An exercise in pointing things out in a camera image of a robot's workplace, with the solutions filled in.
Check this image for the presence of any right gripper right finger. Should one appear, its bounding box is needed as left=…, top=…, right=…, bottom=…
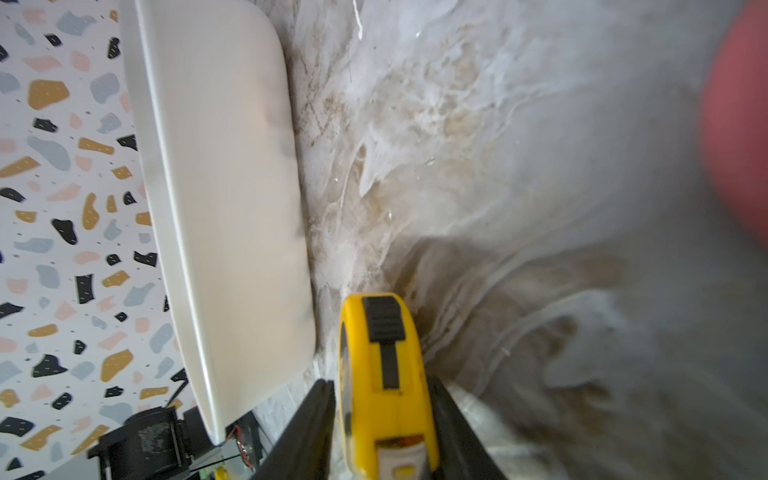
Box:
left=427, top=376, right=506, bottom=480

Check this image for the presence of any yellow tape measure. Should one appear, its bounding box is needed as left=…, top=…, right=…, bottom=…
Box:
left=337, top=293, right=440, bottom=479

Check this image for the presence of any pink tape measure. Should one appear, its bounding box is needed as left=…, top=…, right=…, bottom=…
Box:
left=700, top=1, right=767, bottom=243

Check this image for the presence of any white plastic storage box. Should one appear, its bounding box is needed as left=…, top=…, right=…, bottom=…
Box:
left=118, top=1, right=316, bottom=444

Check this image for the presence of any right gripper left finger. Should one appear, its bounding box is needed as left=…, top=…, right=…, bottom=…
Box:
left=251, top=380, right=336, bottom=480

